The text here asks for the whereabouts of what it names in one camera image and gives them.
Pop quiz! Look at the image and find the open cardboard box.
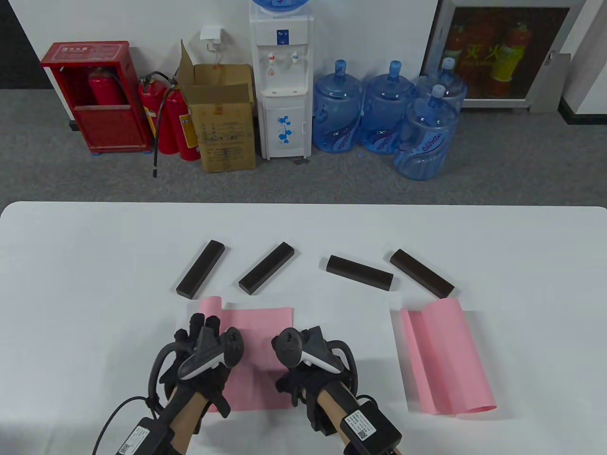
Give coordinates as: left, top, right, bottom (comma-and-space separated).
176, 40, 257, 173

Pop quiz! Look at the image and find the grey framed glass hose cabinet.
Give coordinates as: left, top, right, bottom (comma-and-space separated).
419, 0, 588, 113

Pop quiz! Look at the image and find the red fire extinguisher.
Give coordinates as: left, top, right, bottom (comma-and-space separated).
138, 71, 180, 178
88, 66, 128, 106
164, 84, 201, 162

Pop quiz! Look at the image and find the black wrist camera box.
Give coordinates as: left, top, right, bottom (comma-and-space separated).
116, 416, 174, 455
339, 402, 403, 455

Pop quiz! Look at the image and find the blue water jug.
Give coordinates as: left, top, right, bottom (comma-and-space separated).
416, 57, 468, 115
360, 60, 417, 155
251, 0, 312, 18
312, 59, 366, 154
393, 84, 460, 182

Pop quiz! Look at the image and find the white water dispenser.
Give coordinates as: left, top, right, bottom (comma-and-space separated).
249, 4, 315, 161

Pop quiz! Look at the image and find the grey white tracking controller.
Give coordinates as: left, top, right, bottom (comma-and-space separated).
148, 326, 245, 403
272, 327, 359, 387

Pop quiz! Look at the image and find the person's right forearm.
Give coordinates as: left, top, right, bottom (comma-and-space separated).
315, 386, 404, 455

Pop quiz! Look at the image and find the black cable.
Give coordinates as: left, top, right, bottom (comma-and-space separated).
92, 396, 158, 455

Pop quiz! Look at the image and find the dark wooden paperweight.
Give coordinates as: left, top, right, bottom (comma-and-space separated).
176, 240, 225, 300
389, 249, 455, 300
326, 255, 395, 292
238, 242, 296, 296

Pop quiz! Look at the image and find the person's right hand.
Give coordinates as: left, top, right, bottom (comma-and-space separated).
271, 326, 360, 414

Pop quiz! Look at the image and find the black door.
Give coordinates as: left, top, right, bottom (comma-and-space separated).
0, 0, 54, 91

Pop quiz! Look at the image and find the red fire extinguisher cabinet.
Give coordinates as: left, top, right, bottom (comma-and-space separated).
40, 41, 154, 155

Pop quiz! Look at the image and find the white wall socket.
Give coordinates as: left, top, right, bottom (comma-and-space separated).
199, 26, 224, 52

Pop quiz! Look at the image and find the pink paper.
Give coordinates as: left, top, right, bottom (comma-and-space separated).
199, 296, 295, 412
400, 298, 498, 417

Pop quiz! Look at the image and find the person's left hand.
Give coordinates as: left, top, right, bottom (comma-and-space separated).
159, 313, 245, 418

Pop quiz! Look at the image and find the person's left forearm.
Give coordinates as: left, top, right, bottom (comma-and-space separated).
164, 389, 210, 455

